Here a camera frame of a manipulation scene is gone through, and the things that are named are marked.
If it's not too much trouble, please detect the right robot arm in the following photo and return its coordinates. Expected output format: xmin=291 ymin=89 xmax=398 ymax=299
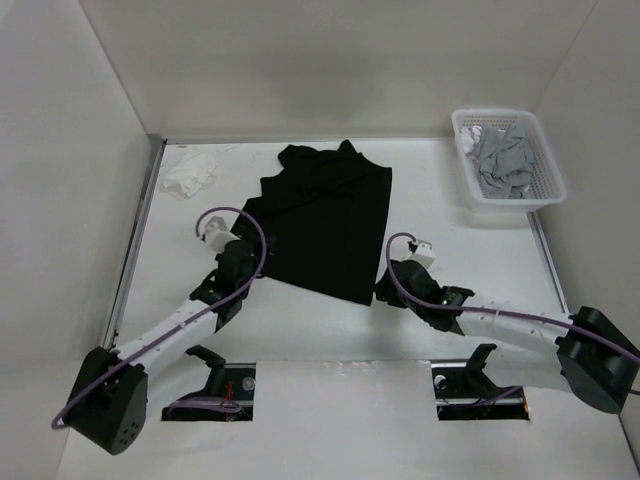
xmin=374 ymin=260 xmax=639 ymax=414

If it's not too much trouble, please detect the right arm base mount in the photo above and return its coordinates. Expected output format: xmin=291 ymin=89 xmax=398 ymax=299
xmin=431 ymin=344 xmax=530 ymax=421

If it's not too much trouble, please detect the white folded tank top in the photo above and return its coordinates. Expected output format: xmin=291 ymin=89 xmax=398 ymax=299
xmin=160 ymin=151 xmax=217 ymax=200

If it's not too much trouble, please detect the pale pink tank top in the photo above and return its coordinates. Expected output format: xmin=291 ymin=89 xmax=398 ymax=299
xmin=460 ymin=125 xmax=483 ymax=157

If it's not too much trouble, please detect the black tank top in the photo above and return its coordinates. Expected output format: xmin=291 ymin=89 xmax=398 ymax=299
xmin=243 ymin=140 xmax=393 ymax=306

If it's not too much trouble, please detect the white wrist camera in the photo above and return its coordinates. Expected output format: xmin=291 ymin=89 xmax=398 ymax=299
xmin=200 ymin=216 xmax=238 ymax=254
xmin=408 ymin=240 xmax=436 ymax=270

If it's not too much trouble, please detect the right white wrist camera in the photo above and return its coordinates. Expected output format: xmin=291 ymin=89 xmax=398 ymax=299
xmin=408 ymin=240 xmax=436 ymax=270

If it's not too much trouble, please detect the grey tank top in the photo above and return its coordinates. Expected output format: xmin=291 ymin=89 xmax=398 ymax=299
xmin=476 ymin=122 xmax=535 ymax=200

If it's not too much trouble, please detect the white plastic basket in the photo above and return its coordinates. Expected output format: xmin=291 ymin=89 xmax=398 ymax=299
xmin=451 ymin=108 xmax=567 ymax=214

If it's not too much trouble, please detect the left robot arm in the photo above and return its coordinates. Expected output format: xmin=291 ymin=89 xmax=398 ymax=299
xmin=52 ymin=239 xmax=268 ymax=455

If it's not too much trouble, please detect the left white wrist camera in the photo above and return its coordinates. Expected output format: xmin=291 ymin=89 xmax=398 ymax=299
xmin=200 ymin=216 xmax=238 ymax=254

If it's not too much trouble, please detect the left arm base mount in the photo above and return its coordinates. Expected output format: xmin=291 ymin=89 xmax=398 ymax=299
xmin=161 ymin=345 xmax=257 ymax=422

